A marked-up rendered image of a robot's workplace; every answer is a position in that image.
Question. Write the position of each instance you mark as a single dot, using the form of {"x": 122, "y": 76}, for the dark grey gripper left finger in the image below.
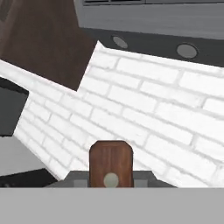
{"x": 78, "y": 180}

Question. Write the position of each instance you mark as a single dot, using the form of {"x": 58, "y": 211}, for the dark brown wooden cupboard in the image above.
{"x": 43, "y": 38}

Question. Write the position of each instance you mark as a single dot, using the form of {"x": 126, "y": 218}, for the grey range hood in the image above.
{"x": 163, "y": 20}

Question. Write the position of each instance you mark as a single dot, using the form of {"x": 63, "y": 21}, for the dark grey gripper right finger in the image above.
{"x": 144, "y": 180}

